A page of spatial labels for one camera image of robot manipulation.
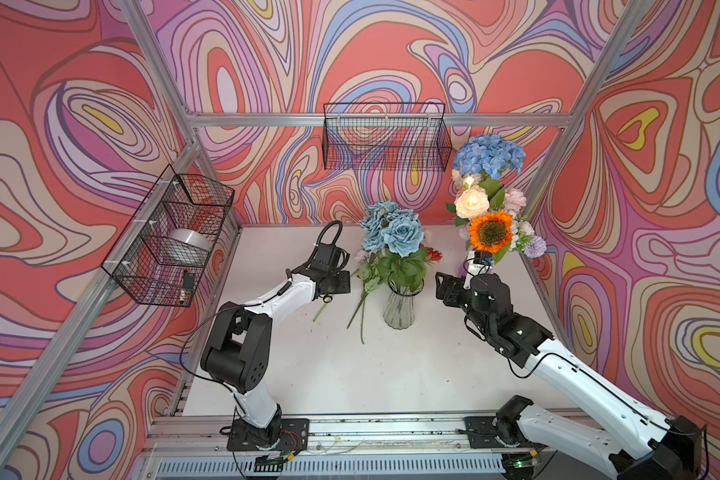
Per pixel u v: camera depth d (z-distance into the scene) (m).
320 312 0.96
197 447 0.72
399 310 0.91
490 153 0.73
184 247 0.70
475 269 0.65
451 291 0.66
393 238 0.66
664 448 0.38
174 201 0.80
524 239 0.77
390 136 0.96
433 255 0.75
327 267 0.72
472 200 0.70
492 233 0.66
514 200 0.82
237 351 0.47
